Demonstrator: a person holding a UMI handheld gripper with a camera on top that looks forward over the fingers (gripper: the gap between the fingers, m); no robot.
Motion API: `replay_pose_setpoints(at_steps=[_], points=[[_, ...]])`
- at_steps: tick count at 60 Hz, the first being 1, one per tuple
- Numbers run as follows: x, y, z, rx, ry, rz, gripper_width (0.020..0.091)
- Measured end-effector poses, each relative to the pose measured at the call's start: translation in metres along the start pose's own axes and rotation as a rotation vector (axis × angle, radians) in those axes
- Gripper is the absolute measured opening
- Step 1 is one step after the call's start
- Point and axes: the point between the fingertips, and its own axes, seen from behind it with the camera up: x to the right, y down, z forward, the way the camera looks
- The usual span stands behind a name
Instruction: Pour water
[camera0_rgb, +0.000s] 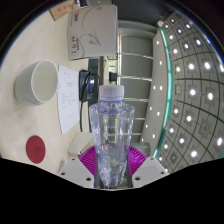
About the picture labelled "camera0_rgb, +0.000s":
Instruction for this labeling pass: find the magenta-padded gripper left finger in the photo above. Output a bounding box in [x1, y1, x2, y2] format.
[57, 145, 100, 190]

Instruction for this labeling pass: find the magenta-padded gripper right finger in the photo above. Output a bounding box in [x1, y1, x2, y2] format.
[125, 145, 170, 190]

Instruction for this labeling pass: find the clear plastic water bottle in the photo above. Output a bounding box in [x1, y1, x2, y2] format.
[88, 84, 136, 188]

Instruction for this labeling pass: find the flat round red coaster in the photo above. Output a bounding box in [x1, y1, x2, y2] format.
[25, 134, 47, 165]

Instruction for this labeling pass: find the printed white paper sheet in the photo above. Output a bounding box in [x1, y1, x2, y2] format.
[57, 64, 82, 136]

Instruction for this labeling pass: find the black conference microphone unit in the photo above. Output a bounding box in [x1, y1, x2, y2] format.
[78, 68, 101, 133]

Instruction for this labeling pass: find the group of ceiling lights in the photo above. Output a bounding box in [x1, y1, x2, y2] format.
[143, 11, 224, 174]

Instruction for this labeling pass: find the white ceramic mug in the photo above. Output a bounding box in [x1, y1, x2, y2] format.
[13, 59, 60, 107]

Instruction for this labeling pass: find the white copy paper box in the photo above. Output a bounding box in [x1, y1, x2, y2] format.
[66, 3, 119, 62]

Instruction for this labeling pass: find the flat brown cardboard piece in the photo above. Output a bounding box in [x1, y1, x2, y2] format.
[49, 0, 76, 22]

